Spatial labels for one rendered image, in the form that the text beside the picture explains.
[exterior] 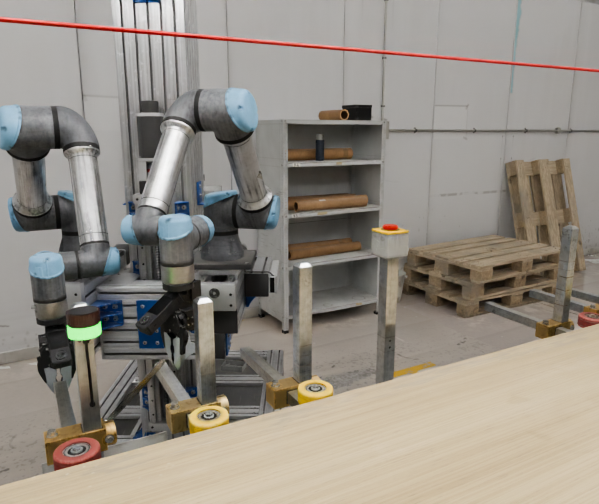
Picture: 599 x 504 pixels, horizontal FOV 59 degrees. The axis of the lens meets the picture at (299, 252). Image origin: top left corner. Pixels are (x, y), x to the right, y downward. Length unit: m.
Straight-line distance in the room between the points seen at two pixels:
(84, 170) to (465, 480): 1.18
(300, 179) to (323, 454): 3.44
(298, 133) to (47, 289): 3.15
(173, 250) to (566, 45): 5.78
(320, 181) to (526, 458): 3.55
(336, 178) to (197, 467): 3.68
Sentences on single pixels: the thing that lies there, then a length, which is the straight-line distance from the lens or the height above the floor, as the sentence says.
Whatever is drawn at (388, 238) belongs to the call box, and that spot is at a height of 1.21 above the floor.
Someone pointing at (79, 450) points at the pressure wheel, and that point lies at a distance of 1.10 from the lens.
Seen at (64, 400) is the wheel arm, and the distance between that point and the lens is 1.39.
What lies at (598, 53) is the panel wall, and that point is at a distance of 7.06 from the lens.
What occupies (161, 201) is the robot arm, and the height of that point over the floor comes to 1.30.
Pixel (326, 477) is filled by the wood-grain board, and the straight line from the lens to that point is 0.97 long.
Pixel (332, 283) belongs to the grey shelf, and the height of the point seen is 0.18.
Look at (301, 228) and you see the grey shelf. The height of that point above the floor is 0.69.
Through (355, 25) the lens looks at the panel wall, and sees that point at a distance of 4.65.
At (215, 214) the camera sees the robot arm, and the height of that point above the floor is 1.20.
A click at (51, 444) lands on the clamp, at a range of 1.22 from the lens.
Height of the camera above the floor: 1.47
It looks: 13 degrees down
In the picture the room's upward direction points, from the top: straight up
